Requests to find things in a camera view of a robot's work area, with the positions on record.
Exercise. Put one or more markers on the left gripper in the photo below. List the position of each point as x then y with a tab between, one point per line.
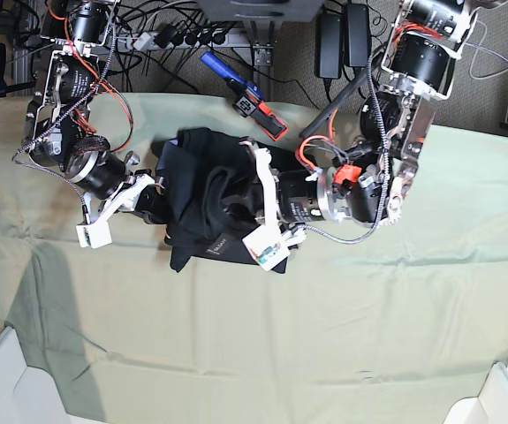
331	185

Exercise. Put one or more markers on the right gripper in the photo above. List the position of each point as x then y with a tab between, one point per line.
92	167

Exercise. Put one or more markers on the dark navy T-shirt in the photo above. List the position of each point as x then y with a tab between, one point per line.
209	198

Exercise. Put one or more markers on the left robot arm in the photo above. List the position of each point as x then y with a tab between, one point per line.
405	76

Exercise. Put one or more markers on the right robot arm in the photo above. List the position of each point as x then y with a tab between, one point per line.
59	138

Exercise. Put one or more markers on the blue orange bar clamp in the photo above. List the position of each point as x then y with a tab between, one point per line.
249	101

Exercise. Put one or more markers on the light green table cloth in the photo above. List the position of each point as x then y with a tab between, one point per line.
396	329

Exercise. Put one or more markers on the black power adapter left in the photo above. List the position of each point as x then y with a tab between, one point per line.
94	72

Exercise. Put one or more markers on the black power brick pair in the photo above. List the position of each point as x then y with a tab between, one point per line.
342	39

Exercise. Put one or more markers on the white bin left corner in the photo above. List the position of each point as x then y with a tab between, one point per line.
27	394

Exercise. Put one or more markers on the white bin corner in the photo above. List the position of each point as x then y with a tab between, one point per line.
489	407
27	394

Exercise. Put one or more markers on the white bin right corner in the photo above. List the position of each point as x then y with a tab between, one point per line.
489	407

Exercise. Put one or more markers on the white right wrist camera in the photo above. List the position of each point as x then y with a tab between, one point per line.
94	232

